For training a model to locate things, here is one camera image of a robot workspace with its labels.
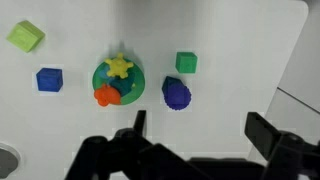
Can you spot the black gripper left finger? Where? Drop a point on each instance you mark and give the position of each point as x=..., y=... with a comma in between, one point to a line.
x=128, y=152

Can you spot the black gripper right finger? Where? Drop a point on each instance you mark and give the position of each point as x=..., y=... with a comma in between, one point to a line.
x=288, y=155

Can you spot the orange toy figure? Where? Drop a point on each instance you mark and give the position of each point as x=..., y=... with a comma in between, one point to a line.
x=106, y=95

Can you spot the green plastic bowl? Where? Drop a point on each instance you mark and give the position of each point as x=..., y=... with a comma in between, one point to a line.
x=99, y=78

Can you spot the teal toy block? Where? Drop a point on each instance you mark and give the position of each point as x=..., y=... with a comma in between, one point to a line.
x=123, y=86

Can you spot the yellow star toy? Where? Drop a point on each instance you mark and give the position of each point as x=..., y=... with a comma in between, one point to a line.
x=118, y=66

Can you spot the dark green cube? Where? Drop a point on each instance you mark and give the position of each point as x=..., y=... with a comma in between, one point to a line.
x=186, y=62

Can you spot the blue cube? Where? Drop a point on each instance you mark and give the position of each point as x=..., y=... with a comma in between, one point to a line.
x=49, y=79

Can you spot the grey metal mounting plate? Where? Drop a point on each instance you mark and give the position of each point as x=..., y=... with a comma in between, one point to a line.
x=9, y=160

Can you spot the lime green cube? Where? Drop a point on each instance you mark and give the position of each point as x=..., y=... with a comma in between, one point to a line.
x=25, y=36

